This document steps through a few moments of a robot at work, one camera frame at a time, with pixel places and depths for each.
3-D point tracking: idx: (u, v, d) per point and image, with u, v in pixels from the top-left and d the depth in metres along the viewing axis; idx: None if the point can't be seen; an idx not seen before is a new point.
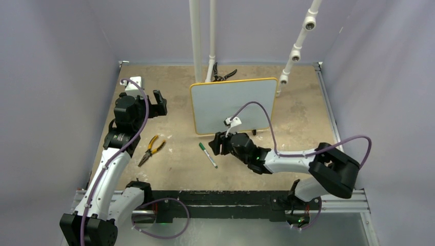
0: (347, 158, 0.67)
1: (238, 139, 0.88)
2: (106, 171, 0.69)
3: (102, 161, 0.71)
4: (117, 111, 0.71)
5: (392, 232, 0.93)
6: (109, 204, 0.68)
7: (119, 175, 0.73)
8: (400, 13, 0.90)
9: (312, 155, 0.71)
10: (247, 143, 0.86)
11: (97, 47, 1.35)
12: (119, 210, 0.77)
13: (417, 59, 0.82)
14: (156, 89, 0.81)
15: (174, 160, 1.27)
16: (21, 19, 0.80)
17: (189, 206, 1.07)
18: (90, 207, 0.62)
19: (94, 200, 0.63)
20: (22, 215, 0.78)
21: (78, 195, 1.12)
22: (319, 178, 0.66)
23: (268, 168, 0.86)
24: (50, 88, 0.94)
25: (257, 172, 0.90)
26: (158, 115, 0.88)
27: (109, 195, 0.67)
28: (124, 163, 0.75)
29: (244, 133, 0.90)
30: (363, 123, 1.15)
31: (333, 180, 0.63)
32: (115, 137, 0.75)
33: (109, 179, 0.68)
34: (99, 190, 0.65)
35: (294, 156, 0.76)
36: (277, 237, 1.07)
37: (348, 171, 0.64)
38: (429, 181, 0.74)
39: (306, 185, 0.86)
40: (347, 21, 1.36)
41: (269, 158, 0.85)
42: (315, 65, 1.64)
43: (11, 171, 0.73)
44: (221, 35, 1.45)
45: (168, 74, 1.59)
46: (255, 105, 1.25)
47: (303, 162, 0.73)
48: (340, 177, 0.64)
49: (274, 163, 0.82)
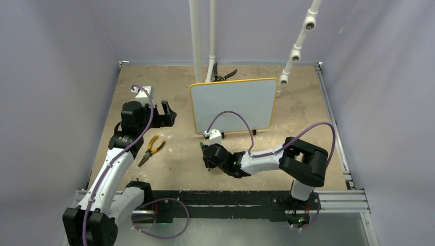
0: (313, 147, 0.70)
1: (209, 150, 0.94)
2: (111, 168, 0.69)
3: (106, 159, 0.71)
4: (123, 114, 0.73)
5: (392, 232, 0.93)
6: (111, 201, 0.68)
7: (123, 174, 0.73)
8: (400, 13, 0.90)
9: (281, 150, 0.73)
10: (217, 151, 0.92)
11: (97, 48, 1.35)
12: (119, 208, 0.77)
13: (417, 60, 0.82)
14: (164, 101, 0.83)
15: (174, 160, 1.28)
16: (21, 19, 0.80)
17: (189, 206, 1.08)
18: (94, 202, 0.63)
19: (98, 195, 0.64)
20: (22, 216, 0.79)
21: (78, 195, 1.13)
22: (291, 172, 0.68)
23: (246, 171, 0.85)
24: (50, 88, 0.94)
25: (238, 178, 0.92)
26: (164, 125, 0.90)
27: (112, 192, 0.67)
28: (127, 164, 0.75)
29: (216, 144, 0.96)
30: (363, 123, 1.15)
31: (305, 171, 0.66)
32: (119, 138, 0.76)
33: (113, 176, 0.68)
34: (103, 186, 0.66)
35: (265, 155, 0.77)
36: (277, 237, 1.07)
37: (317, 161, 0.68)
38: (429, 182, 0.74)
39: (296, 184, 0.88)
40: (347, 21, 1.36)
41: (244, 162, 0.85)
42: (315, 65, 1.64)
43: (11, 171, 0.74)
44: (221, 35, 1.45)
45: (168, 74, 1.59)
46: (229, 112, 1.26)
47: (274, 159, 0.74)
48: (311, 167, 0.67)
49: (249, 165, 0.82)
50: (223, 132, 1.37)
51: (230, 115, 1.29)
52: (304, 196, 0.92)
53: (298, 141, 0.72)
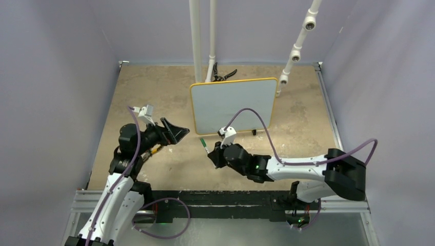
0: (356, 160, 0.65)
1: (230, 151, 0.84)
2: (111, 195, 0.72)
3: (107, 185, 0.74)
4: (121, 140, 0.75)
5: (392, 232, 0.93)
6: (111, 228, 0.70)
7: (121, 201, 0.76)
8: (400, 13, 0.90)
9: (324, 163, 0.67)
10: (242, 154, 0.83)
11: (97, 48, 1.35)
12: (118, 227, 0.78)
13: (416, 61, 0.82)
14: (163, 118, 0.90)
15: (174, 160, 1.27)
16: (22, 19, 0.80)
17: (188, 206, 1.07)
18: (94, 230, 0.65)
19: (98, 223, 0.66)
20: (22, 216, 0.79)
21: (78, 196, 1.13)
22: (335, 186, 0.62)
23: (272, 177, 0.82)
24: (50, 89, 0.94)
25: (260, 182, 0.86)
26: (169, 143, 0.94)
27: (111, 219, 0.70)
28: (126, 189, 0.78)
29: (237, 144, 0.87)
30: (363, 124, 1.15)
31: (350, 187, 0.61)
32: (120, 162, 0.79)
33: (113, 202, 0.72)
34: (104, 213, 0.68)
35: (304, 164, 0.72)
36: (277, 237, 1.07)
37: (358, 176, 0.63)
38: (429, 182, 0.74)
39: (310, 189, 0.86)
40: (347, 21, 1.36)
41: (271, 168, 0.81)
42: (315, 65, 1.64)
43: (11, 172, 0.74)
44: (221, 34, 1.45)
45: (168, 74, 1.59)
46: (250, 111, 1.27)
47: (315, 171, 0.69)
48: (355, 182, 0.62)
49: (279, 172, 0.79)
50: None
51: (252, 116, 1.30)
52: (309, 199, 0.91)
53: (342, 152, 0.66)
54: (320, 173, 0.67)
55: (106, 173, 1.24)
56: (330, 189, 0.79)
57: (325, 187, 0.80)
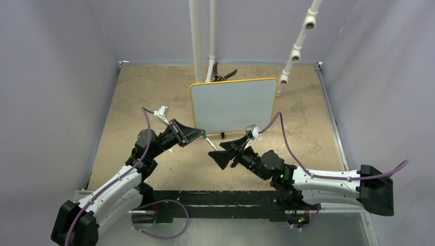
0: (385, 178, 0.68)
1: (269, 160, 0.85)
2: (118, 181, 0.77)
3: (118, 172, 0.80)
4: (138, 145, 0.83)
5: (393, 232, 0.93)
6: (105, 209, 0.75)
7: (125, 190, 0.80)
8: (400, 13, 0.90)
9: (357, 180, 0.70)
10: (280, 164, 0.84)
11: (97, 48, 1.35)
12: (108, 215, 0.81)
13: (416, 61, 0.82)
14: (175, 119, 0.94)
15: (175, 160, 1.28)
16: (22, 19, 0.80)
17: (188, 206, 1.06)
18: (91, 205, 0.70)
19: (97, 200, 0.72)
20: (22, 216, 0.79)
21: (78, 195, 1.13)
22: (369, 202, 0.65)
23: (297, 187, 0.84)
24: (50, 89, 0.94)
25: (281, 189, 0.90)
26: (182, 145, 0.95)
27: (110, 202, 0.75)
28: (134, 183, 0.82)
29: (273, 151, 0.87)
30: (363, 123, 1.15)
31: (381, 204, 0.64)
32: (136, 160, 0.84)
33: (117, 188, 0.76)
34: (105, 194, 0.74)
35: (336, 179, 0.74)
36: (277, 238, 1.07)
37: (388, 193, 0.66)
38: (429, 182, 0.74)
39: (325, 195, 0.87)
40: (347, 21, 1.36)
41: (297, 178, 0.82)
42: (315, 65, 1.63)
43: (11, 172, 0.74)
44: (221, 34, 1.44)
45: (168, 74, 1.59)
46: (259, 110, 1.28)
47: (348, 186, 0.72)
48: (387, 200, 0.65)
49: (307, 184, 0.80)
50: (223, 132, 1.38)
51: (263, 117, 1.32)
52: (313, 201, 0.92)
53: (374, 169, 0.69)
54: (354, 188, 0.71)
55: (106, 173, 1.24)
56: (351, 199, 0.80)
57: (346, 198, 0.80)
